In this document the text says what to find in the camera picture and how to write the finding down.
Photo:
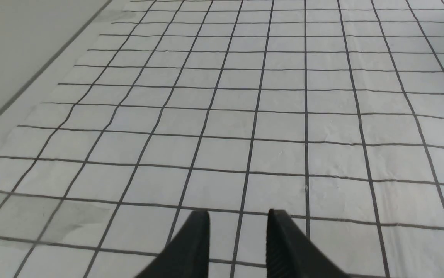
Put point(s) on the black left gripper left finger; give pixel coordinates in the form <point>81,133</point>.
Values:
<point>187,255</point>

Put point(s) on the white grid tablecloth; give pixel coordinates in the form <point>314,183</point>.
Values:
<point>332,110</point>

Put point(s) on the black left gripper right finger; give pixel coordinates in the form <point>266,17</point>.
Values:
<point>290,254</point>

